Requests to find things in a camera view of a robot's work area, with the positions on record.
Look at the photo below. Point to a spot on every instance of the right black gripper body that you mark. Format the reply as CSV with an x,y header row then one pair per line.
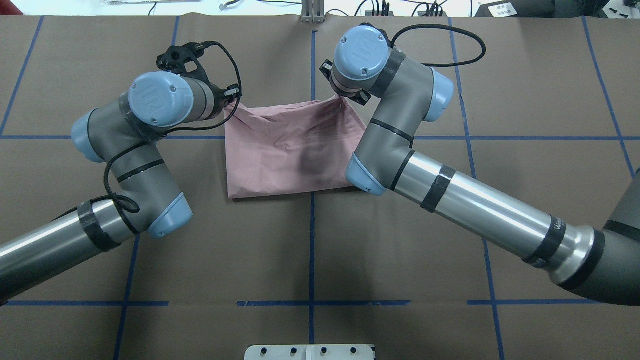
x,y
358,96

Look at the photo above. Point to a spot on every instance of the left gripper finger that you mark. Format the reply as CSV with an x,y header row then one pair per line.
x,y
233,92

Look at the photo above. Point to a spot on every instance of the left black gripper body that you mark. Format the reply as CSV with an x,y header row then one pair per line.
x,y
218,94

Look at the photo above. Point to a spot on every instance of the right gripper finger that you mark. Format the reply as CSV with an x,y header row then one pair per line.
x,y
327,69

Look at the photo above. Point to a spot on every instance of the pink Snoopy t-shirt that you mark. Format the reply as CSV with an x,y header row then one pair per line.
x,y
290,149

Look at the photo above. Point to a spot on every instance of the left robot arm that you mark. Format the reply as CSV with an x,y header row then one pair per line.
x,y
141,193

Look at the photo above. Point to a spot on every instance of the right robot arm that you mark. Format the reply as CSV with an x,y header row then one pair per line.
x,y
601,265

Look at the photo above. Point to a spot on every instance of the black power box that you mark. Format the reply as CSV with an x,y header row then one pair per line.
x,y
515,9

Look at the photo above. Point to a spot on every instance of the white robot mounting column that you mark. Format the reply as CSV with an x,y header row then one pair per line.
x,y
356,351

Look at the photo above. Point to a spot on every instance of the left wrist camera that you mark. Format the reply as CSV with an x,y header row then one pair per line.
x,y
184,61

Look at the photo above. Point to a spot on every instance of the aluminium frame post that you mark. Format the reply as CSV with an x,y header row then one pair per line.
x,y
313,11

